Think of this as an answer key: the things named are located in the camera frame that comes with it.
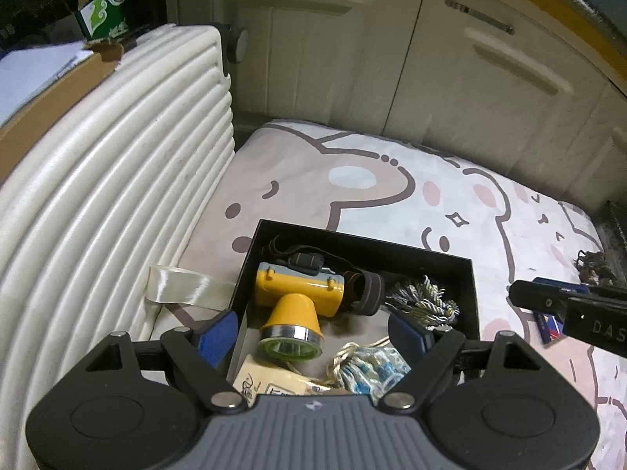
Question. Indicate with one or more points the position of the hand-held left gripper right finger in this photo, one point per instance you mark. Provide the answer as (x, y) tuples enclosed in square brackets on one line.
[(406, 340)]

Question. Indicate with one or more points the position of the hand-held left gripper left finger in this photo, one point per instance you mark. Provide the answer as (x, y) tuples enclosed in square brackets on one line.
[(220, 335)]

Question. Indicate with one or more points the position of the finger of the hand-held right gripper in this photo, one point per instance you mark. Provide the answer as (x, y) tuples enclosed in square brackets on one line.
[(563, 286), (588, 318)]

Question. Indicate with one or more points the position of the small blue red packet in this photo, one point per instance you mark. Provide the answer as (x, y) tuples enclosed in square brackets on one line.
[(548, 328)]

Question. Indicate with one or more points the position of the beige printed paper packet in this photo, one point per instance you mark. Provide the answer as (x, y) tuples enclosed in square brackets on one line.
[(267, 377)]

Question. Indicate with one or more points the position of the black cardboard box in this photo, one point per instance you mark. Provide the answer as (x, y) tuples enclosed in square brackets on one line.
[(343, 242)]

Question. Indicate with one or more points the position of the white satin ribbon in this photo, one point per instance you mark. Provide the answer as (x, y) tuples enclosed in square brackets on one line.
[(186, 289)]

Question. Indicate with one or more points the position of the dark rough object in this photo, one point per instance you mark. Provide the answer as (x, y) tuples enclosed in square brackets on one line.
[(615, 230)]

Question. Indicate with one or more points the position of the bear printed blanket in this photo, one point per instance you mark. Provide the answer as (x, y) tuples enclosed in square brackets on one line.
[(490, 235)]

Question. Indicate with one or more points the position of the cream cabinet door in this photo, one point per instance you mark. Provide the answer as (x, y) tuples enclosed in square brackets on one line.
[(490, 88), (303, 49), (602, 147)]

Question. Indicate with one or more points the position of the white ribbed suitcase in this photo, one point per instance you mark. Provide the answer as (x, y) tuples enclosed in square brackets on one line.
[(122, 156)]

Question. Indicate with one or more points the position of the yellow trimmed grey panel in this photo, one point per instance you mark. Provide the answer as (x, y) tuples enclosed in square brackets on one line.
[(602, 10)]

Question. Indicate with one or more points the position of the brown cardboard box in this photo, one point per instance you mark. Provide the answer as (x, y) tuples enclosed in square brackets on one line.
[(63, 93)]

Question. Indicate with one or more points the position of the white paper sheets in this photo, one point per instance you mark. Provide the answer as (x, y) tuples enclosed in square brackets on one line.
[(34, 73)]

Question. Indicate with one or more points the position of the green and white carton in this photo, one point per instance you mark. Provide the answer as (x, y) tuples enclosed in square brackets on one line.
[(103, 14)]

